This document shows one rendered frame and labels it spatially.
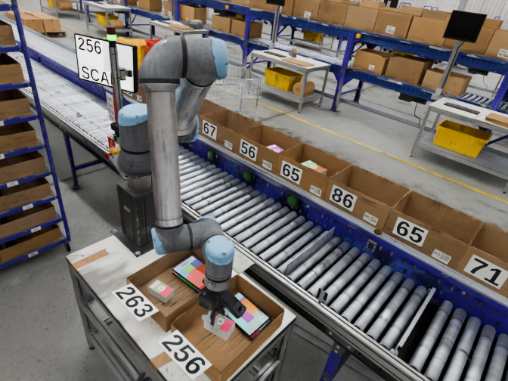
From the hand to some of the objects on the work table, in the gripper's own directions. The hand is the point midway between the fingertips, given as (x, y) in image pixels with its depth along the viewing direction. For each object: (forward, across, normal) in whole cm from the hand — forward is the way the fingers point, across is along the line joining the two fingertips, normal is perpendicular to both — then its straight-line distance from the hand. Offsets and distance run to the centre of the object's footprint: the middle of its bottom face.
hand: (219, 323), depth 125 cm
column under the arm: (+18, -36, -72) cm, 82 cm away
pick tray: (+18, -17, -32) cm, 41 cm away
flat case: (+17, -20, 0) cm, 26 cm away
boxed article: (+18, -9, -37) cm, 42 cm away
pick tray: (+18, -11, -1) cm, 21 cm away
